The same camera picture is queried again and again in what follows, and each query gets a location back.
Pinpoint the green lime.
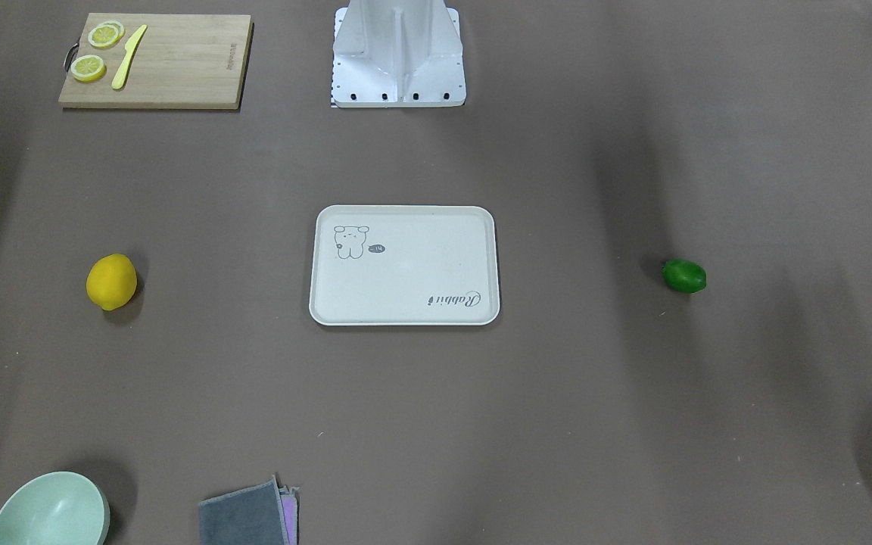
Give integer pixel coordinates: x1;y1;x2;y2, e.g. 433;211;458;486
662;259;707;294

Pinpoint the yellow lemon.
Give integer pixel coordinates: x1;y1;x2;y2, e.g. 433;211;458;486
86;253;138;311

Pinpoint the white rabbit tray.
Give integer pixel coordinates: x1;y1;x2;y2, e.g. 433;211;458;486
309;204;501;325

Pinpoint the grey folded cloth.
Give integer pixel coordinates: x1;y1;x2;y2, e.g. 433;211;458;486
198;477;300;544

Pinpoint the yellow plastic knife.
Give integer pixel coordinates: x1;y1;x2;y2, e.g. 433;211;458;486
111;24;148;91

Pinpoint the wooden cutting board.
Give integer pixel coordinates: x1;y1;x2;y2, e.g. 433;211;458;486
58;11;254;111

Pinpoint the lemon slice lower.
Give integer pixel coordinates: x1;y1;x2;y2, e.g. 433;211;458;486
68;54;107;83

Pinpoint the lemon slice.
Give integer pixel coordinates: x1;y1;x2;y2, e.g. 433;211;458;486
87;20;125;49
68;54;107;83

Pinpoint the lemon slice upper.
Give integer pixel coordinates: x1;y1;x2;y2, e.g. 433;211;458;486
87;20;125;49

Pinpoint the mint green bowl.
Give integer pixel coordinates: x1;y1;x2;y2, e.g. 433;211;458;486
0;472;111;544

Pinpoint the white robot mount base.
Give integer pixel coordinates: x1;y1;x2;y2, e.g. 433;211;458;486
330;1;467;108

